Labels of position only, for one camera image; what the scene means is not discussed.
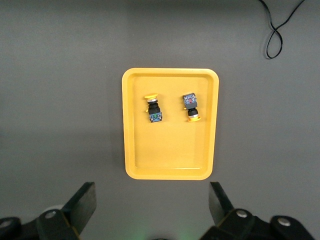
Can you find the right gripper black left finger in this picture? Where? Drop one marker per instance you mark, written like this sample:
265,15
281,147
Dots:
82,205

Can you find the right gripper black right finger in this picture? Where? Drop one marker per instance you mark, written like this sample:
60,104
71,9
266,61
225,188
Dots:
220,205

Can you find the yellow button red-marked block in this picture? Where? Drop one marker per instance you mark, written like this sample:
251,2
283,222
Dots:
190,101

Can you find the yellow button green-marked block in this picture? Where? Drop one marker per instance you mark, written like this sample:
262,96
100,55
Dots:
155,116

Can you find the yellow plastic tray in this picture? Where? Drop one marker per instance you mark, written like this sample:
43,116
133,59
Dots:
170,150

